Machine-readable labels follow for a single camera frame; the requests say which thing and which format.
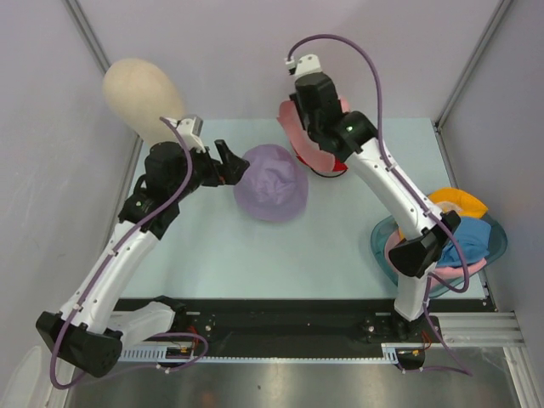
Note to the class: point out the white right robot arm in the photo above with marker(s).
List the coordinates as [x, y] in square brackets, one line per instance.
[353, 140]

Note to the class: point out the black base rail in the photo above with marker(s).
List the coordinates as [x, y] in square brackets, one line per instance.
[314, 330]

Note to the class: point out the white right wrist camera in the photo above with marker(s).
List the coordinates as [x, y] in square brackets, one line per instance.
[308, 64]

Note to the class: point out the blue hat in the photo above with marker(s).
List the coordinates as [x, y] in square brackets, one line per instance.
[473, 236]

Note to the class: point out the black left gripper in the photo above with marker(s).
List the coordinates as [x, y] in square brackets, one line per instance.
[229, 172]

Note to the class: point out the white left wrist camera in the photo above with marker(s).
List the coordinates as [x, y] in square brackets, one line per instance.
[187, 129]

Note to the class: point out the yellow hat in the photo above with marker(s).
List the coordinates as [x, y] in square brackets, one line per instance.
[438, 203]

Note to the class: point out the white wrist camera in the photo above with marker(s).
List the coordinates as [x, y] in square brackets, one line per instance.
[187, 129]
[308, 64]

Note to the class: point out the teal plastic basket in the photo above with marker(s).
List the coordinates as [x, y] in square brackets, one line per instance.
[497, 246]

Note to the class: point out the lilac bucket hat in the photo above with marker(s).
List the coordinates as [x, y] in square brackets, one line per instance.
[274, 188]

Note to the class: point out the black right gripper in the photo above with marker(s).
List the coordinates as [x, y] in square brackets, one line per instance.
[294, 99]

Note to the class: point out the red bucket hat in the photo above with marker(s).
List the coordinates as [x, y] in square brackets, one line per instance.
[337, 168]

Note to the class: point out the beige mannequin head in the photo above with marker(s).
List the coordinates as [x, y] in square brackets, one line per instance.
[141, 94]

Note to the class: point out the pink bucket hat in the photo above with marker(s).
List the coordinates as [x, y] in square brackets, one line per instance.
[300, 142]

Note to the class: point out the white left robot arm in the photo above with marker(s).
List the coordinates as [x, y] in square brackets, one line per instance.
[83, 333]

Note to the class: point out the black wire hat stand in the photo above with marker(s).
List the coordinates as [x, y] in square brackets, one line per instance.
[329, 175]

